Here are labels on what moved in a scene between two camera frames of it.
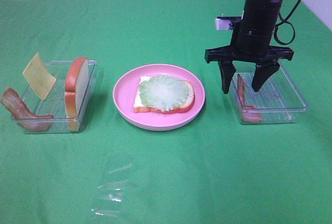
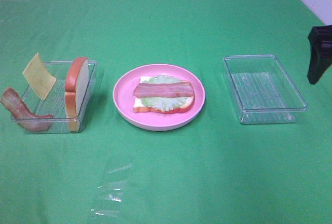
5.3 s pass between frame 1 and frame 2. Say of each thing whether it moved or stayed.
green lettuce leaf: stayed
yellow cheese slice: stayed
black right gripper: moved
